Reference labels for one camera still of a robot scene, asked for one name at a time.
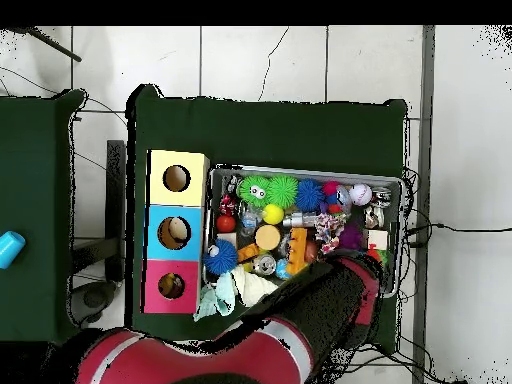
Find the green furry googly-eyed toy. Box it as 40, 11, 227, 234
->
239, 174, 271, 207

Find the round orange disc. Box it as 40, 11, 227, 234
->
255, 223, 283, 252

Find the wooden box with three holes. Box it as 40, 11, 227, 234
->
142, 148, 211, 316

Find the black upright panel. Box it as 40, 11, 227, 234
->
103, 139, 128, 282

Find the light blue cup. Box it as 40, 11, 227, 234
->
0, 230, 28, 270

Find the long orange toy block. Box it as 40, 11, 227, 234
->
287, 227, 310, 277

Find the silver drink can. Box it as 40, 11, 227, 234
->
252, 253, 278, 278

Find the purple plush toy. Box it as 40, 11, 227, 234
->
337, 223, 366, 253

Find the small yellow ball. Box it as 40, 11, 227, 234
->
263, 203, 286, 226

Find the dark green table cloth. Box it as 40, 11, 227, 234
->
125, 83, 409, 349

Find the shallow clear mesh bin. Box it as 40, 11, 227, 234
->
203, 163, 404, 299

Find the small red ball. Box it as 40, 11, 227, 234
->
216, 213, 237, 234

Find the green spiky ball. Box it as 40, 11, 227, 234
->
266, 174, 300, 209

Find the mint green muslin cloth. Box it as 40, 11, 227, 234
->
194, 271, 238, 323

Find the black rod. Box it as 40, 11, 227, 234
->
0, 26, 83, 63

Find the black cable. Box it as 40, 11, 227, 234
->
403, 222, 512, 243

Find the white baseball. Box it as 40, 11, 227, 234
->
348, 183, 373, 208

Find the green covered side table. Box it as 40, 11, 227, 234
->
0, 89, 88, 347

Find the grey stand base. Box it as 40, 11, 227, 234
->
70, 238, 121, 325

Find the blue spiky ball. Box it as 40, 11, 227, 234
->
203, 239, 241, 278
294, 178, 326, 213

